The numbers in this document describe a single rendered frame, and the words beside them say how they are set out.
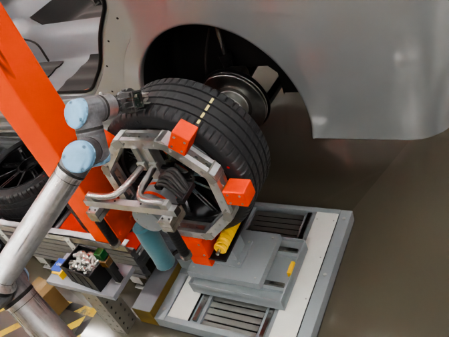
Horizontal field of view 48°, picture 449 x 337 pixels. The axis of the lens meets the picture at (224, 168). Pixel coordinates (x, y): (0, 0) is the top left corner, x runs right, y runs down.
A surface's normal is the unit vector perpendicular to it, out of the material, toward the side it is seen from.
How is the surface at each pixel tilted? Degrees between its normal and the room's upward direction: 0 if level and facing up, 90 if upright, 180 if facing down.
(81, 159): 60
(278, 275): 0
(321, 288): 0
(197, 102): 30
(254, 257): 0
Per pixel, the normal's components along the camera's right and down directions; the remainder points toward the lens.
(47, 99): 0.86, 0.05
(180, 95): -0.02, -0.67
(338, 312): -0.32, -0.73
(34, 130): -0.40, 0.69
